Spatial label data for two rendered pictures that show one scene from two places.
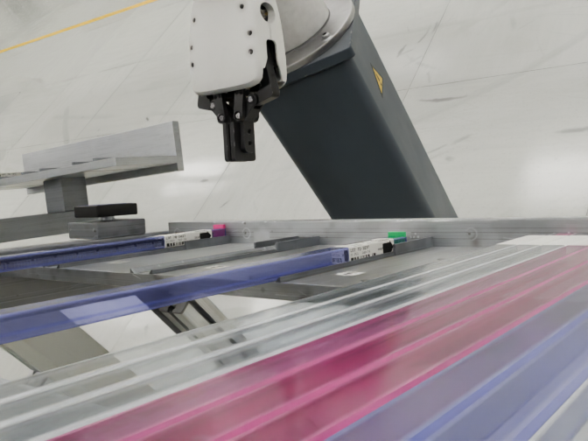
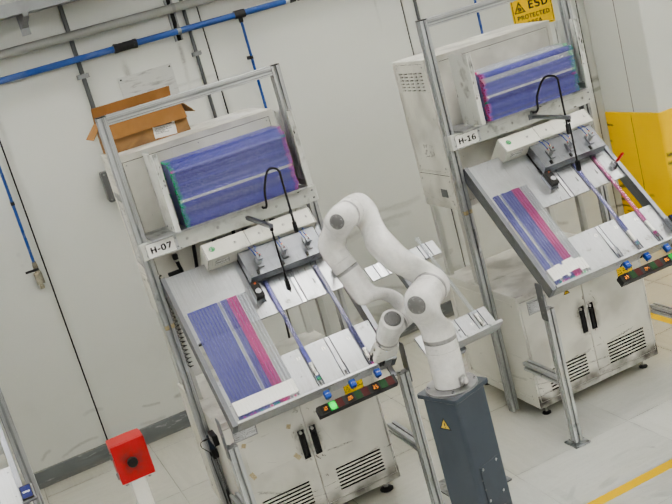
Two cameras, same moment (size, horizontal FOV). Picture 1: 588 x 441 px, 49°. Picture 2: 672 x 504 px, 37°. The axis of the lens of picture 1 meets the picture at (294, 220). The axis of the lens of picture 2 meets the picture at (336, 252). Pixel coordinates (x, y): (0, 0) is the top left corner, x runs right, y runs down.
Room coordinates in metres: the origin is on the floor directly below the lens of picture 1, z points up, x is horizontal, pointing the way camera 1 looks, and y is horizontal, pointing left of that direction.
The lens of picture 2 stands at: (1.78, -3.33, 2.16)
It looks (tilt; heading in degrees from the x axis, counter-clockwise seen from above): 15 degrees down; 110
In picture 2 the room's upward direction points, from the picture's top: 16 degrees counter-clockwise
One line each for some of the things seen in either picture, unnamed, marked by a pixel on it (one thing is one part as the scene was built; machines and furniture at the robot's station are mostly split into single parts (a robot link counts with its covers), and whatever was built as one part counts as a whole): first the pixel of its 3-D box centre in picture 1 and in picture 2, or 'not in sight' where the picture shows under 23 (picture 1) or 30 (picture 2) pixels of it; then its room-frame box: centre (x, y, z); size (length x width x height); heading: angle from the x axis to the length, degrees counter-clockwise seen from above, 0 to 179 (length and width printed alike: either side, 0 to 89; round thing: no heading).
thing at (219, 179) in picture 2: not in sight; (231, 175); (0.07, 0.33, 1.52); 0.51 x 0.13 x 0.27; 40
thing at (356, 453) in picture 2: not in sight; (288, 434); (-0.05, 0.39, 0.31); 0.70 x 0.65 x 0.62; 40
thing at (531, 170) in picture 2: not in sight; (561, 260); (1.18, 1.19, 0.65); 1.01 x 0.73 x 1.29; 130
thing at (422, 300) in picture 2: not in sight; (428, 311); (0.89, -0.19, 1.00); 0.19 x 0.12 x 0.24; 81
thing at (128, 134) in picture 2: not in sight; (166, 112); (-0.21, 0.49, 1.82); 0.68 x 0.30 x 0.20; 40
